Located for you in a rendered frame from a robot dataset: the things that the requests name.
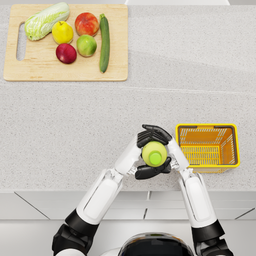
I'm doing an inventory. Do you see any napa cabbage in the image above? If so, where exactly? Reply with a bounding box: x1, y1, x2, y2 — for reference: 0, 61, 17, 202
23, 1, 71, 42

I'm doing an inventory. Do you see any dark round robot body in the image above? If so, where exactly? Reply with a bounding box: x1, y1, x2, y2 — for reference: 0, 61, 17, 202
117, 232, 196, 256

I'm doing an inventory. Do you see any wooden cutting board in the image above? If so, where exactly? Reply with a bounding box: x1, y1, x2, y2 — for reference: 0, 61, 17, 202
3, 3, 129, 83

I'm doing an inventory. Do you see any dark red apple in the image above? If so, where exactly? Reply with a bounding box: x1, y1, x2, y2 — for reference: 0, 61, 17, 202
55, 42, 78, 65

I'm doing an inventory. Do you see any green cucumber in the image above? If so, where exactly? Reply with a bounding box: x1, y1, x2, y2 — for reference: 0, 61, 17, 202
98, 13, 111, 74

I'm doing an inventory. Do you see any yellow slatted basket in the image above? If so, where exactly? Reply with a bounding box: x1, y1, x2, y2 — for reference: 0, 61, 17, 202
175, 123, 241, 174

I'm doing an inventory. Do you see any green tea bottle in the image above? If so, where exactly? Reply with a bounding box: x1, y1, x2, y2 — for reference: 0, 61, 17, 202
141, 140, 168, 168

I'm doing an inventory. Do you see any yellow lemon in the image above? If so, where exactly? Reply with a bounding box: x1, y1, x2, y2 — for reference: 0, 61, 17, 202
51, 20, 75, 46

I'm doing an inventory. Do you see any green apple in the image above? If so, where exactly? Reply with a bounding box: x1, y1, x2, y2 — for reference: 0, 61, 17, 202
76, 34, 98, 58

